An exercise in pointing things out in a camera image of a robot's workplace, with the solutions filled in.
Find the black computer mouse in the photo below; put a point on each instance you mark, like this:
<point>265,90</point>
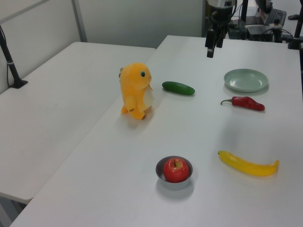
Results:
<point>293,17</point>

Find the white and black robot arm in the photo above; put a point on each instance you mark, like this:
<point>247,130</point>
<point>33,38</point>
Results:
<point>222,3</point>

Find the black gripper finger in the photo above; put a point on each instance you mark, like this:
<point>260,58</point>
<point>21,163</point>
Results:
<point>220,37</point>
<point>210,45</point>

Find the round metal bowl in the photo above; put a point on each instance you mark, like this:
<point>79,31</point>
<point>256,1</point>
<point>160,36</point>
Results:
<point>175,185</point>

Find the pale green plastic plate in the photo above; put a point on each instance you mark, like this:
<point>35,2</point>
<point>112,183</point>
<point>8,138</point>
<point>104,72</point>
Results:
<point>246,81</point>

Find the red apple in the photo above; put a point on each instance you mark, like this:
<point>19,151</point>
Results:
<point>175,170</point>

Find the green cucumber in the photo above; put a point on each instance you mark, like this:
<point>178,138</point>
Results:
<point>178,88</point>

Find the orange plush dinosaur toy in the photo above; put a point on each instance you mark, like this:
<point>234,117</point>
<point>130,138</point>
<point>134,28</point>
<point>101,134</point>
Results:
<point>135,87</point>

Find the red chili pepper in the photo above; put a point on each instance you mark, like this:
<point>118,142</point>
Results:
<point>246,102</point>

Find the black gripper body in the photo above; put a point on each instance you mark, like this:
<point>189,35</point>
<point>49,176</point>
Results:
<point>220,17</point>

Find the black stand with clamp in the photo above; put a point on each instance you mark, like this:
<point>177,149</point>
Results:
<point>297,30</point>

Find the thin black vertical pole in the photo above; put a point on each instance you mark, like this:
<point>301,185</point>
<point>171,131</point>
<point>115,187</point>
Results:
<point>244,11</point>

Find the black electronics box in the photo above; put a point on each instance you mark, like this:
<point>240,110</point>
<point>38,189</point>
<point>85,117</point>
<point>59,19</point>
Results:
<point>259,32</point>

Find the black camera pole with base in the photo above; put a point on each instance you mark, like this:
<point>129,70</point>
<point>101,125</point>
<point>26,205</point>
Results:
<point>10,63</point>

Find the yellow banana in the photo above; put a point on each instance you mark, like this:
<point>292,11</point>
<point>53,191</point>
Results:
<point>248,166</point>

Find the black keyboard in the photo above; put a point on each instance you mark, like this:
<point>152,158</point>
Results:
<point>275,16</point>

